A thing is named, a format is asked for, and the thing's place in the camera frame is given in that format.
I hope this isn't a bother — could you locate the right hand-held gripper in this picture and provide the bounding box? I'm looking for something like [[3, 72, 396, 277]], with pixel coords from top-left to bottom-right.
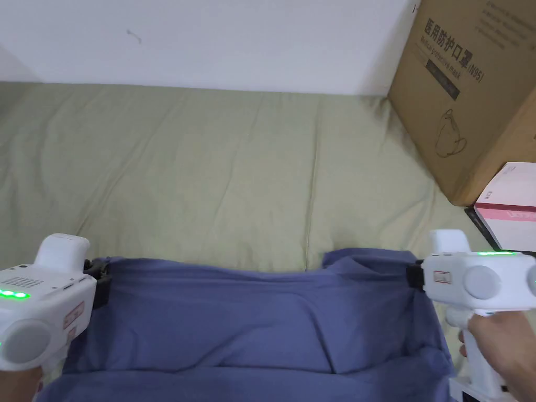
[[405, 229, 536, 396]]

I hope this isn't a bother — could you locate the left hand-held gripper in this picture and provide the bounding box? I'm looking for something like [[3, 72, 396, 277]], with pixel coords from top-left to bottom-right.
[[0, 233, 113, 388]]

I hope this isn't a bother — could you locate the dark blue shirt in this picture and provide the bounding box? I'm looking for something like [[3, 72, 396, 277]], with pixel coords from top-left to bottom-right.
[[37, 248, 461, 402]]

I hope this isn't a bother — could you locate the person's right hand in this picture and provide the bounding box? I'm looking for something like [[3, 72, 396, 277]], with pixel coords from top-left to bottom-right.
[[457, 310, 536, 402]]

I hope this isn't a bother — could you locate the person's left hand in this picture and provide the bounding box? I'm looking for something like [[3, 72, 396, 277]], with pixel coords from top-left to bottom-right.
[[0, 365, 44, 402]]

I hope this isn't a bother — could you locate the white and pink box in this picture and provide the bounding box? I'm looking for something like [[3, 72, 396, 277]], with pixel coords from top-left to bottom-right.
[[473, 162, 536, 253]]

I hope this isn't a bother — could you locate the bed with pale green sheet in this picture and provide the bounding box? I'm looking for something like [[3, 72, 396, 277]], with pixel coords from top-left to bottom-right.
[[0, 81, 476, 377]]

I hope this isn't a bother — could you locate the large brown printed carton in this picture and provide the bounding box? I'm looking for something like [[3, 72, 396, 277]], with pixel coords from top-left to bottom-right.
[[387, 0, 536, 207]]

